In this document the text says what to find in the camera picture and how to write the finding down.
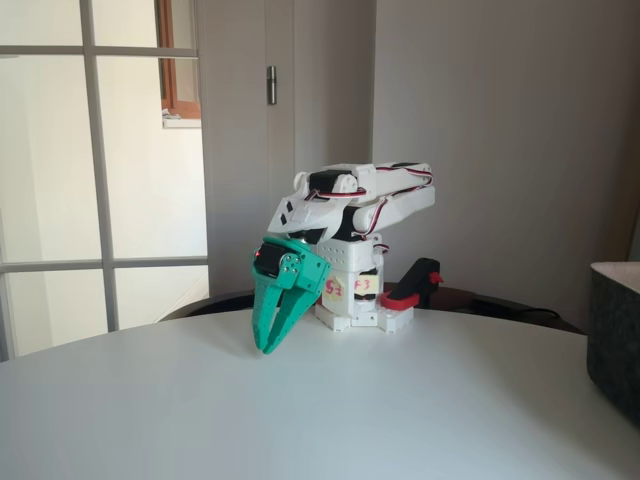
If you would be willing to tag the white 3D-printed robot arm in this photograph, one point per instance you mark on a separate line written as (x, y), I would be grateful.
(400, 200)

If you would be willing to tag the yellow note marked S1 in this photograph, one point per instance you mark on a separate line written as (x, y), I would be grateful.
(334, 292)

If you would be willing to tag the dark brown wooden furniture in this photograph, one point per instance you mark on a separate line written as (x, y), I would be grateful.
(225, 302)

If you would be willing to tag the yellow note marked F3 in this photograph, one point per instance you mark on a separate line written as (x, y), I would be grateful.
(365, 285)

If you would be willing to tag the black and red table clamp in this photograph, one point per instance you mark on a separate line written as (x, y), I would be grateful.
(417, 280)

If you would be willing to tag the silver door hinge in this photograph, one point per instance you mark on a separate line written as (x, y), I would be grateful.
(271, 85)

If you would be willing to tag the white glass pane door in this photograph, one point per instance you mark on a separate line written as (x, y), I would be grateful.
(97, 150)

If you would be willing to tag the dark grey fabric speaker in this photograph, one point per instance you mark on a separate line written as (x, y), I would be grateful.
(615, 340)

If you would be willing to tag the brown wooden window frame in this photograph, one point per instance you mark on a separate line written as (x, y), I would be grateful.
(167, 75)

